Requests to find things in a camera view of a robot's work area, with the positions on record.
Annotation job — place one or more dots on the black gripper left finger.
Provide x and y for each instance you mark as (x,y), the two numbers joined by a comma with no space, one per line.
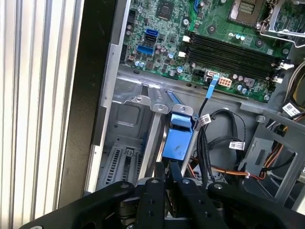
(152,202)

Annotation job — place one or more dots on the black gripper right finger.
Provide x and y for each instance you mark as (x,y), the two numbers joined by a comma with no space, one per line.
(200,207)

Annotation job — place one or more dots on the hard disk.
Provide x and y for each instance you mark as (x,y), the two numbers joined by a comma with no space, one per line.
(176,145)

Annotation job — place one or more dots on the metal disk bay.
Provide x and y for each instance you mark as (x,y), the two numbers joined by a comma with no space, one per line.
(152,136)

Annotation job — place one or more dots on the grey metal drive cage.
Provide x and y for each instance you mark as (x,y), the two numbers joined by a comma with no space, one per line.
(268,143)

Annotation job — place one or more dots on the beige power connector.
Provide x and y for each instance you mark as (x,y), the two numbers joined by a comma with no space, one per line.
(225,83)

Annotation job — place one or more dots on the black PC case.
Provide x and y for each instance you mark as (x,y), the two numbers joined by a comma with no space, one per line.
(90,71)

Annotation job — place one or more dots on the black RAM slot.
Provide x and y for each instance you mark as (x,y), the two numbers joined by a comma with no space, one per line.
(238,67)
(238,54)
(238,48)
(238,60)

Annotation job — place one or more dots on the blue SATA port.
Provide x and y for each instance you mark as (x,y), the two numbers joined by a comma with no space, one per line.
(151,33)

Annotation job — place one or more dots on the green motherboard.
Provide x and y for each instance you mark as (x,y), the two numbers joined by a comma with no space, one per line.
(214,26)

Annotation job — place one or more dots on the metal socket cover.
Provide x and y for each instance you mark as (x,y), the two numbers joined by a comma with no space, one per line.
(286,34)

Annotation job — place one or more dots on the black square chip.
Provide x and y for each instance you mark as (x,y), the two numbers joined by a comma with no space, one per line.
(164,9)

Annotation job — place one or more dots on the CPU socket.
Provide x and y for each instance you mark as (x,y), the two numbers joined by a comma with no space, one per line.
(240,9)

